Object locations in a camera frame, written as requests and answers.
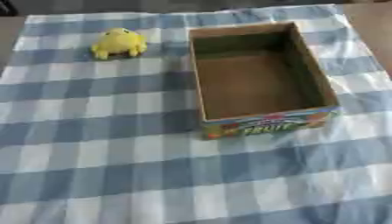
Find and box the open cardboard box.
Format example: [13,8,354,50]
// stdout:
[186,21,343,141]

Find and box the yellow soft toy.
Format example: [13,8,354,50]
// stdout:
[90,27,149,61]

